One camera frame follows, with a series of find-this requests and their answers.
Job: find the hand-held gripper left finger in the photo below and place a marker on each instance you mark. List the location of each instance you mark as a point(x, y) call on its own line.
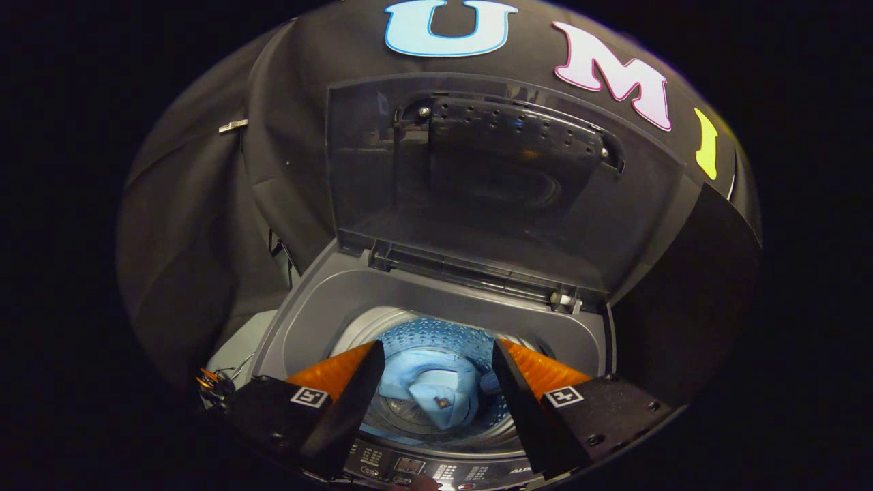
point(351, 409)

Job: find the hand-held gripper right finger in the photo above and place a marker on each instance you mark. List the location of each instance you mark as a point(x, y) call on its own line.
point(522, 409)

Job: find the light blue shirt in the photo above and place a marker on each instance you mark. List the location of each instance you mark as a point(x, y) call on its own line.
point(430, 382)

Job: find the grey washing machine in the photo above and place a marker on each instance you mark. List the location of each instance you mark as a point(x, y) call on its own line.
point(314, 307)

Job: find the dark transparent washing machine lid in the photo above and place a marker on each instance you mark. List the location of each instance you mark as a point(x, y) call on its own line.
point(382, 170)

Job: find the white clip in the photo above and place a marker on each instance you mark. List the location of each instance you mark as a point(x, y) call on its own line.
point(233, 126)

